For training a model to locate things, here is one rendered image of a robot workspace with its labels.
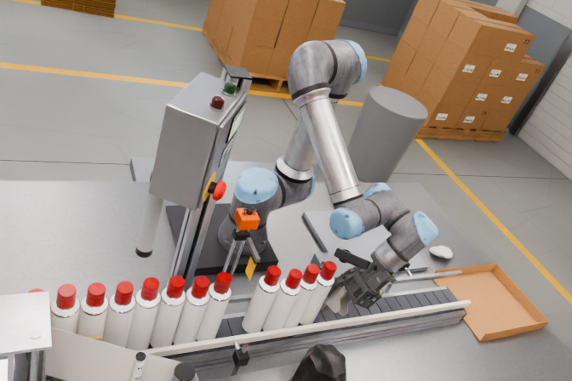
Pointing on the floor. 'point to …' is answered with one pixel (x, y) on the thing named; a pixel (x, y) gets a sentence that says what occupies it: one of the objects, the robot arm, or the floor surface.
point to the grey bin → (384, 133)
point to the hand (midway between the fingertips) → (323, 304)
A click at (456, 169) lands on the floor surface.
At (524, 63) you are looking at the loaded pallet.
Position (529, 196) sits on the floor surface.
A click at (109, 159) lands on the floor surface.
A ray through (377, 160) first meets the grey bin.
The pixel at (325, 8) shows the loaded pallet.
